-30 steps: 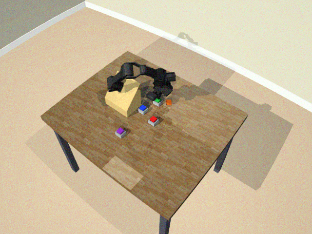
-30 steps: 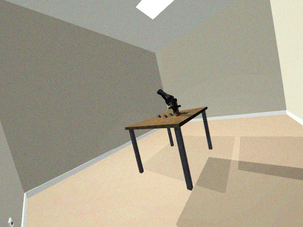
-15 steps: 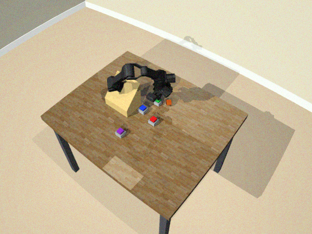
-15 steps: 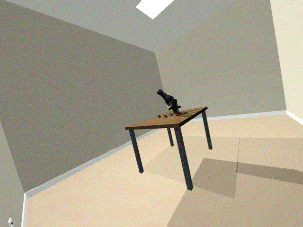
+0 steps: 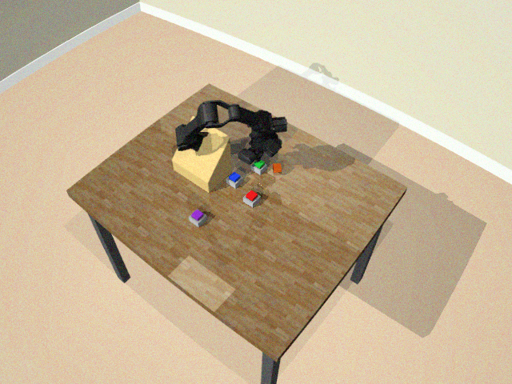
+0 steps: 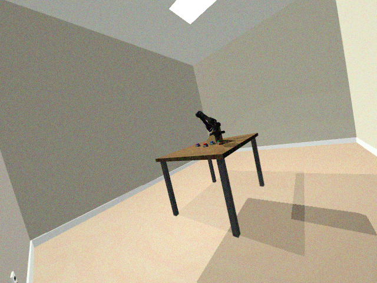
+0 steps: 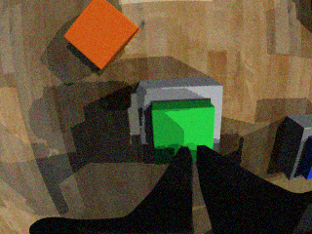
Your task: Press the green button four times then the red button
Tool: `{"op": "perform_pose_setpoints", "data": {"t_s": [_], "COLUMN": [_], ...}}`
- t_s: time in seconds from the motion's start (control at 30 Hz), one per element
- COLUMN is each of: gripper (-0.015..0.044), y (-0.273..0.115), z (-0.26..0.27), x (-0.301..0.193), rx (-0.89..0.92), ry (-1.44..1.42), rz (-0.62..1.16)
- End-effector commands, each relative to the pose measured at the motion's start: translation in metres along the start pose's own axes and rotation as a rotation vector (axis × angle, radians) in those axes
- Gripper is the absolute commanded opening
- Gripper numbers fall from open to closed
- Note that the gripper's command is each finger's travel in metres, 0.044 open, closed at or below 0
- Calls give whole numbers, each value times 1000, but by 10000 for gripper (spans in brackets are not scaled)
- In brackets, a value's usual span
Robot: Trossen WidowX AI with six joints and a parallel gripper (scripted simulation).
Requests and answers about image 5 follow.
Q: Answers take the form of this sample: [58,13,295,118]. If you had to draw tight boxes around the purple button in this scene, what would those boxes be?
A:
[189,210,207,228]

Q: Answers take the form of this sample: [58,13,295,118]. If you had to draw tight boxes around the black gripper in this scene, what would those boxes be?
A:
[238,133,278,165]

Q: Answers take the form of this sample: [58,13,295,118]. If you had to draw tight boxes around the red button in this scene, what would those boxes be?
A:
[243,190,261,207]

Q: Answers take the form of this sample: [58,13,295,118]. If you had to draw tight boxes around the green button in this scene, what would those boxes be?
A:
[251,160,268,175]

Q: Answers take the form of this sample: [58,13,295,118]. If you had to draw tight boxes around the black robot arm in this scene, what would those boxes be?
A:
[175,100,288,157]

